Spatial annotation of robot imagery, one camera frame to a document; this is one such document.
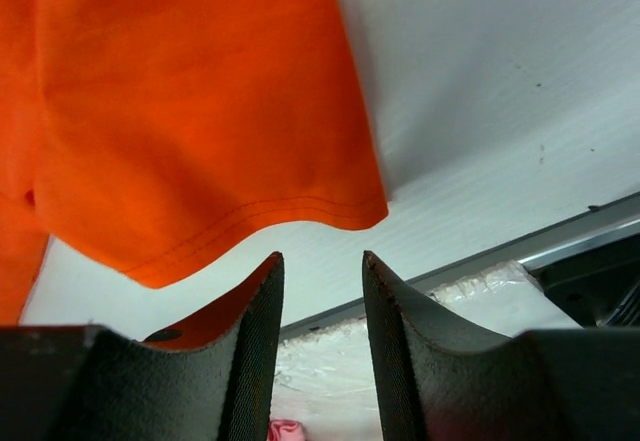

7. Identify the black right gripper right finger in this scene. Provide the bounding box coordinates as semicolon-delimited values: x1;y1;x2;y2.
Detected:
362;252;639;440

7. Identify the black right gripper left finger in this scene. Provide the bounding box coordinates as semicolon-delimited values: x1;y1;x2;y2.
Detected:
1;253;284;440

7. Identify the orange t shirt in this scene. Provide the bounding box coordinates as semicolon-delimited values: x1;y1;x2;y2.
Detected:
1;0;388;326

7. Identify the pink t shirt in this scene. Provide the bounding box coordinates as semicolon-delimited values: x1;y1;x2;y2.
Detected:
267;419;306;441

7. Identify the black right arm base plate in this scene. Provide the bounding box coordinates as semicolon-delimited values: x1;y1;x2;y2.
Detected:
531;235;639;328

